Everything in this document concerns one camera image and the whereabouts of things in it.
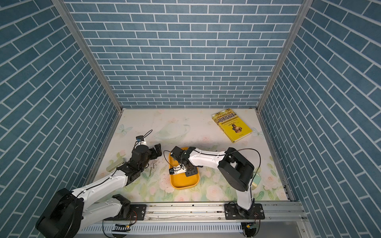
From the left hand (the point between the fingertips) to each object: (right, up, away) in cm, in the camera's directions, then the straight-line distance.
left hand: (158, 146), depth 87 cm
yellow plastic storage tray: (+14, -19, -4) cm, 24 cm away
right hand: (+20, -13, +3) cm, 24 cm away
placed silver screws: (-5, -14, +2) cm, 15 cm away
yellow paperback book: (+50, +10, +18) cm, 54 cm away
